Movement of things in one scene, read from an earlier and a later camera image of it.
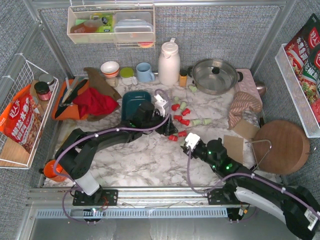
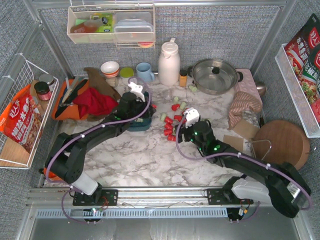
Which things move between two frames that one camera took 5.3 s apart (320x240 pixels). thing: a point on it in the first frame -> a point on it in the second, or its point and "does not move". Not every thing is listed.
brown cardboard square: [234, 147] does not move
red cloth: [91, 101] does not move
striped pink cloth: [242, 101] does not move
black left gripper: [166, 125] -> [144, 110]
